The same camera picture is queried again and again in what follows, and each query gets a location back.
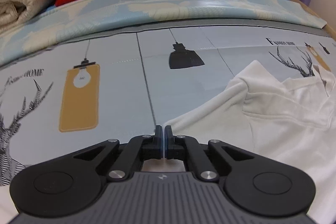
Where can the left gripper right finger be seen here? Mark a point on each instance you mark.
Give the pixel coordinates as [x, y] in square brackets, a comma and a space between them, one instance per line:
[188, 150]

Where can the deer print bed sheet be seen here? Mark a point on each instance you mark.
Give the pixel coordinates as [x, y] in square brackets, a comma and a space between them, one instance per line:
[121, 85]

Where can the light blue patterned mat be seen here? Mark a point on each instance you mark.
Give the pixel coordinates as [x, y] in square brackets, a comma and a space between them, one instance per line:
[84, 17]

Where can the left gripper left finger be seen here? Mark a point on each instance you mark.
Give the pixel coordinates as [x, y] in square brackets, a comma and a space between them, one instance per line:
[132, 155]

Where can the white t-shirt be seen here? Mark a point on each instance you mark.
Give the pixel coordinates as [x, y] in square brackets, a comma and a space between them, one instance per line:
[291, 121]

